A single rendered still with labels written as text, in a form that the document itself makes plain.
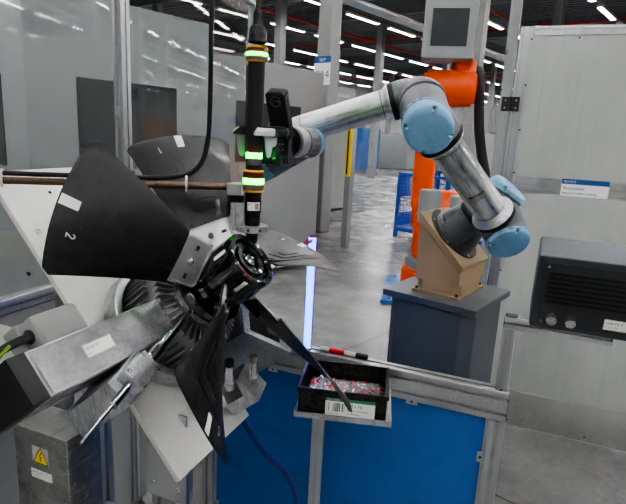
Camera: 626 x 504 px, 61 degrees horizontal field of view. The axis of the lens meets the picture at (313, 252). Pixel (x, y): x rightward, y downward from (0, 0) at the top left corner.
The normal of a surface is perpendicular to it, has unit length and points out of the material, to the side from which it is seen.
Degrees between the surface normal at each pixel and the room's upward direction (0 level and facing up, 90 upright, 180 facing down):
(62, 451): 90
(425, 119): 114
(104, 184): 73
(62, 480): 90
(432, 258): 90
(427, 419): 90
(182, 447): 50
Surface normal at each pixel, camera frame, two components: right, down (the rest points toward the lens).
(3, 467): 0.92, 0.13
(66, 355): 0.74, -0.53
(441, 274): -0.61, 0.15
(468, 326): 0.12, 0.22
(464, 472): -0.38, 0.18
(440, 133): -0.13, 0.58
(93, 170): 0.70, -0.14
